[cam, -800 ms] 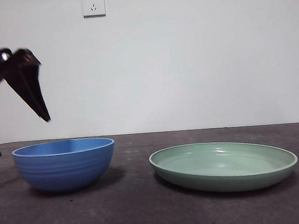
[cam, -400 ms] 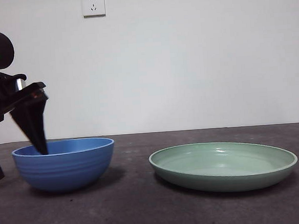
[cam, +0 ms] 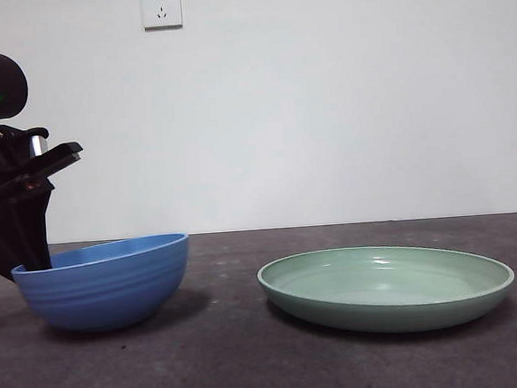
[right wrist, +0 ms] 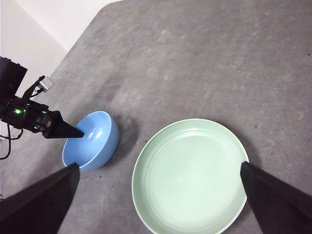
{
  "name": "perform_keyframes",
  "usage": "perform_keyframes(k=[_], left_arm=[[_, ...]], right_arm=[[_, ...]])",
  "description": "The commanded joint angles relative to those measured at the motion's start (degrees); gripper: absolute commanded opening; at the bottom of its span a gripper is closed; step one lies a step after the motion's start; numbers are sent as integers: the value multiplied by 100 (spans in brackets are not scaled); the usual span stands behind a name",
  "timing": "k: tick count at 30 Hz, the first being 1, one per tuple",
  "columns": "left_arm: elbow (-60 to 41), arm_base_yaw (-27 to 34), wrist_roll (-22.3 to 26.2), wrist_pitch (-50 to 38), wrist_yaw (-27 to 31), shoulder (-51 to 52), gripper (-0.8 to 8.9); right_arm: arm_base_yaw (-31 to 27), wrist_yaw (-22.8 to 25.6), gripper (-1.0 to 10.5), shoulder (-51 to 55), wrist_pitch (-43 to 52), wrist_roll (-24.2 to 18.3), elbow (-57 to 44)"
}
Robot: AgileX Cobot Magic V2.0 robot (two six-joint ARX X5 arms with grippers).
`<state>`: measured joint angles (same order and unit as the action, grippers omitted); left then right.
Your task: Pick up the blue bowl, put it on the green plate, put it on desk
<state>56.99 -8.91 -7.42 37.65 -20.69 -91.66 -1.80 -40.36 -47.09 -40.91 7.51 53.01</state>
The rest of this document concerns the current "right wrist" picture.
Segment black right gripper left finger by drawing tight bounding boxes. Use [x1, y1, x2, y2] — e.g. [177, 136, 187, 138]
[0, 162, 80, 234]

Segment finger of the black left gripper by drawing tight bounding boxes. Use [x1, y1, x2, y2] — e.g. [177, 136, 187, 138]
[43, 111, 84, 140]

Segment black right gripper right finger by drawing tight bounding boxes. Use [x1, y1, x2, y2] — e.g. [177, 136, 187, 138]
[240, 161, 312, 234]

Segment blue ribbed bowl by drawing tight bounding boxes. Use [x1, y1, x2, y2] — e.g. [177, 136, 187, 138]
[61, 111, 120, 172]

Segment green round plate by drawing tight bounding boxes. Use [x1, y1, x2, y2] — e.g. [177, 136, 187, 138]
[131, 118, 251, 234]

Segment black cable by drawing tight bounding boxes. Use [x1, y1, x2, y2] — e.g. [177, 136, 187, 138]
[0, 121, 24, 160]

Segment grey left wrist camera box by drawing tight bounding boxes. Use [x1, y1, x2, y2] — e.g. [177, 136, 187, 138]
[37, 76, 55, 93]

